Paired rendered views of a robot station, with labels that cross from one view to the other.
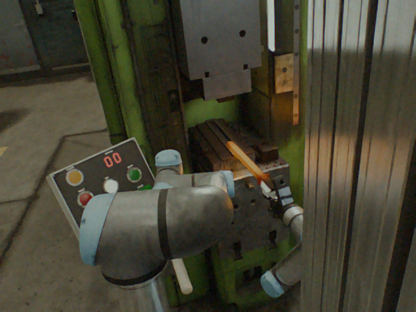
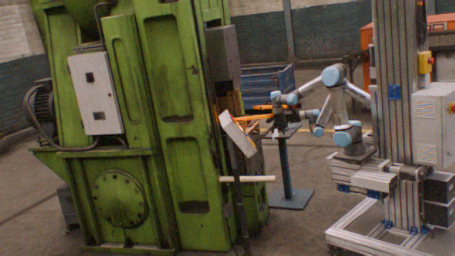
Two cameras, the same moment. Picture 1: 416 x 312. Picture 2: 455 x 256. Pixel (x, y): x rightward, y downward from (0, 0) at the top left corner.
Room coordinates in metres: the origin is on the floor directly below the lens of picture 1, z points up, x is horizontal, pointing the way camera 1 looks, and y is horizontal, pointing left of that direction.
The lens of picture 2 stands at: (-0.60, 2.93, 1.99)
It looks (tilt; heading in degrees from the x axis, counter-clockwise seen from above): 16 degrees down; 305
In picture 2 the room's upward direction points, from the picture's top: 9 degrees counter-clockwise
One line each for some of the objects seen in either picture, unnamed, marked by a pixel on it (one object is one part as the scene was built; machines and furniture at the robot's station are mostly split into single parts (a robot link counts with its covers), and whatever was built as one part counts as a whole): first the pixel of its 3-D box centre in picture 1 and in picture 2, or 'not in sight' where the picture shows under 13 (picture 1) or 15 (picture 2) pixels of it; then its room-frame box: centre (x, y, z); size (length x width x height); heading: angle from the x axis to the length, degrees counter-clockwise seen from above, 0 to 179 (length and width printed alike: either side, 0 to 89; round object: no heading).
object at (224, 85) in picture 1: (211, 72); (212, 84); (1.59, -0.07, 1.32); 0.42 x 0.20 x 0.10; 14
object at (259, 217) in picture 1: (232, 184); (225, 153); (1.61, -0.12, 0.69); 0.56 x 0.38 x 0.45; 14
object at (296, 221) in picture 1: (308, 233); (312, 114); (0.84, -0.28, 1.00); 0.11 x 0.08 x 0.09; 14
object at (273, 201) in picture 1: (283, 207); (293, 116); (0.99, -0.24, 0.99); 0.12 x 0.08 x 0.09; 14
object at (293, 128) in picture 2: not in sight; (280, 131); (1.36, -0.69, 0.71); 0.40 x 0.30 x 0.02; 97
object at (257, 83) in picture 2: not in sight; (257, 89); (3.43, -3.85, 0.36); 1.20 x 0.80 x 0.72; 9
